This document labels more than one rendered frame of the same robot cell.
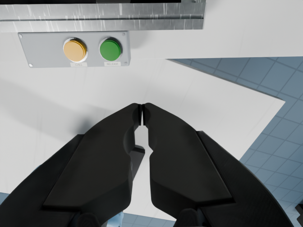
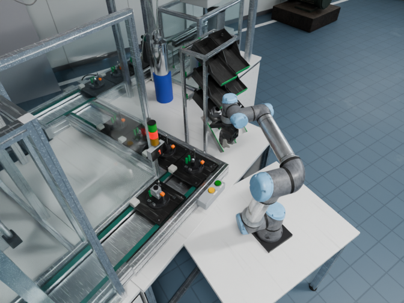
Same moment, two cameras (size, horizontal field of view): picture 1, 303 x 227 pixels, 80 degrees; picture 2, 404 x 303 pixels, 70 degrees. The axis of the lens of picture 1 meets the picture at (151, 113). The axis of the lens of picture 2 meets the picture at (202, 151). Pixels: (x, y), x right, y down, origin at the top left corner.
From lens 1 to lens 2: 166 cm
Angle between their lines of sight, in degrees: 67
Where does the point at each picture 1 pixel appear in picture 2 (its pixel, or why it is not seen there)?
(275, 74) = not seen: hidden behind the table
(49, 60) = (208, 198)
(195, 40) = (233, 175)
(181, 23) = (223, 167)
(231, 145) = not seen: hidden behind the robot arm
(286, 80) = (315, 190)
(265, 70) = not seen: hidden behind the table
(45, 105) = (219, 232)
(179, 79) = (243, 184)
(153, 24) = (219, 172)
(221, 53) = (243, 171)
